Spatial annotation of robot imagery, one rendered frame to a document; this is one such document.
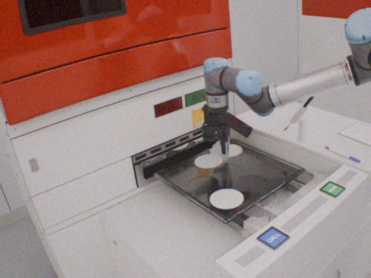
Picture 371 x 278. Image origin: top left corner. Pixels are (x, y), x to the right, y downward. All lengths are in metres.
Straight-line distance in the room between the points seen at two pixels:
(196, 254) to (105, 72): 0.57
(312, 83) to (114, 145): 0.65
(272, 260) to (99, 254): 0.72
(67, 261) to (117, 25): 0.81
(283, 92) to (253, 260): 0.53
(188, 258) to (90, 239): 0.42
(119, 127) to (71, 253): 0.47
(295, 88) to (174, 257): 0.61
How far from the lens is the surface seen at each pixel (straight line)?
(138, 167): 1.16
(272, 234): 0.79
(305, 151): 1.17
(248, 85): 0.96
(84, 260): 1.27
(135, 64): 1.01
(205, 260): 0.93
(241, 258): 0.75
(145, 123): 1.13
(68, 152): 1.04
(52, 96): 0.93
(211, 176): 1.12
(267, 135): 1.25
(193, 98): 1.22
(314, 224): 0.83
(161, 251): 0.97
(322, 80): 1.03
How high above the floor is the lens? 1.50
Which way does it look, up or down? 26 degrees down
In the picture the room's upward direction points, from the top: 6 degrees counter-clockwise
